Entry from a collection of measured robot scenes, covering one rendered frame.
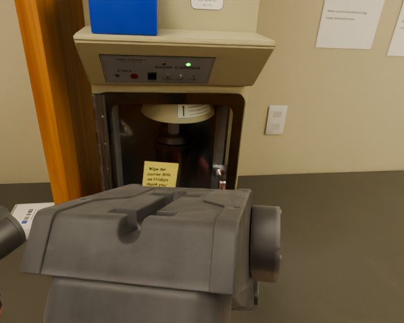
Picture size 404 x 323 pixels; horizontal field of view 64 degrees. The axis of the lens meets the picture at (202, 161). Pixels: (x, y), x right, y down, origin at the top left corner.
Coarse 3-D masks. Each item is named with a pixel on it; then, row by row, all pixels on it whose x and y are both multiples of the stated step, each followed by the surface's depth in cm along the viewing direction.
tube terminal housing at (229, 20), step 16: (160, 0) 58; (176, 0) 58; (224, 0) 60; (240, 0) 60; (256, 0) 60; (160, 16) 59; (176, 16) 60; (192, 16) 60; (208, 16) 60; (224, 16) 61; (240, 16) 61; (256, 16) 62; (240, 144) 75
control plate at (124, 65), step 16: (112, 64) 55; (128, 64) 55; (144, 64) 55; (160, 64) 56; (176, 64) 56; (192, 64) 56; (208, 64) 57; (112, 80) 60; (128, 80) 60; (144, 80) 60; (160, 80) 61; (176, 80) 61; (192, 80) 62
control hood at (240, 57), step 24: (96, 48) 50; (120, 48) 51; (144, 48) 51; (168, 48) 52; (192, 48) 52; (216, 48) 53; (240, 48) 53; (264, 48) 54; (96, 72) 57; (216, 72) 60; (240, 72) 60
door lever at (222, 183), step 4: (216, 172) 75; (220, 172) 75; (216, 176) 76; (220, 176) 74; (220, 180) 72; (224, 180) 72; (220, 184) 71; (224, 184) 71; (220, 188) 72; (224, 188) 72
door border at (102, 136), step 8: (96, 96) 63; (104, 96) 63; (96, 104) 64; (104, 104) 64; (96, 112) 64; (104, 112) 65; (104, 120) 66; (104, 128) 66; (96, 136) 67; (104, 136) 67; (104, 144) 68; (104, 152) 69; (104, 160) 70; (104, 168) 71; (104, 176) 72; (104, 184) 73; (112, 184) 73
